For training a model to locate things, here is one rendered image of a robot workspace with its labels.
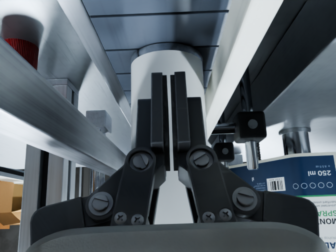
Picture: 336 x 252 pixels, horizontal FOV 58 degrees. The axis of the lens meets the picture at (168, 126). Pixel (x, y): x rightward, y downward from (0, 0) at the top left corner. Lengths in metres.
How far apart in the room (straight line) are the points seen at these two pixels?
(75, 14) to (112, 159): 0.08
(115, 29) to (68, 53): 0.15
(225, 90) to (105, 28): 0.08
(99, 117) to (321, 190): 0.32
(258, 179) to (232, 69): 0.39
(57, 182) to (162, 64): 0.22
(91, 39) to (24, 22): 0.10
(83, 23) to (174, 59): 0.06
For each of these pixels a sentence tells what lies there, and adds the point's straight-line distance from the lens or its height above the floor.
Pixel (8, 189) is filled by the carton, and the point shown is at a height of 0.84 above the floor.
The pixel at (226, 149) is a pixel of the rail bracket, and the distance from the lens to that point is 0.49.
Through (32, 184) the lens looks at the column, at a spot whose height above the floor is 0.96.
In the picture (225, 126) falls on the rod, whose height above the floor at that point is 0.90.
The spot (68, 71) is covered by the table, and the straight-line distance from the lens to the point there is 0.37.
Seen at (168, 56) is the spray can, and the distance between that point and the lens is 0.20.
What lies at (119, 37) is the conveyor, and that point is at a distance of 0.20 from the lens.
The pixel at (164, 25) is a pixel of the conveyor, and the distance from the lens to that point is 0.19.
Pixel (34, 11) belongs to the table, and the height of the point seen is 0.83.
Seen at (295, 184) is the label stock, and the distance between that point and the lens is 0.48.
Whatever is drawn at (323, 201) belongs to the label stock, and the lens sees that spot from 0.48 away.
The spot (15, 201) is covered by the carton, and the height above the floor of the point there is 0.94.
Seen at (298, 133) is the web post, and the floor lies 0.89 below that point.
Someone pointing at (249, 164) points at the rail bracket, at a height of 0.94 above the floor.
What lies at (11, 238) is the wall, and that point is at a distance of 5.23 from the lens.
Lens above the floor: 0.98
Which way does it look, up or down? 14 degrees down
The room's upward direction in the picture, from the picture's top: 178 degrees clockwise
